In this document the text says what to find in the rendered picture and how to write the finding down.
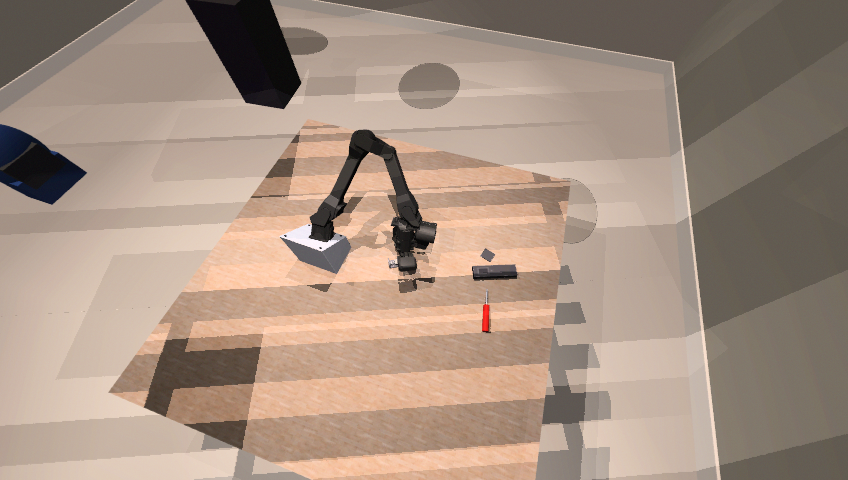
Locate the red-handled screwdriver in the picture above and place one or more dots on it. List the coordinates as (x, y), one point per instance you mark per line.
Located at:
(485, 322)

